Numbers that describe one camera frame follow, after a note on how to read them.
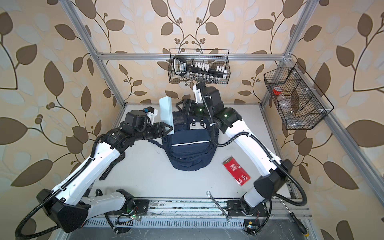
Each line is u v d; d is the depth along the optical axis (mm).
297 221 693
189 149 861
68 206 389
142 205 741
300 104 829
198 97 615
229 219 722
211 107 504
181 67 865
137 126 550
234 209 728
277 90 807
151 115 659
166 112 732
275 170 406
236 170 862
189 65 844
